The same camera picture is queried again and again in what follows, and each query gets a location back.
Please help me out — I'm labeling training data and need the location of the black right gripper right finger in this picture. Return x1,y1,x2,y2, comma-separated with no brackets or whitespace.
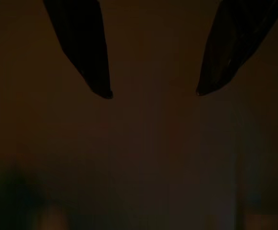
196,0,278,97

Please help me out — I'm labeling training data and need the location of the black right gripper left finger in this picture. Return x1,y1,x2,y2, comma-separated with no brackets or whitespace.
42,0,113,99

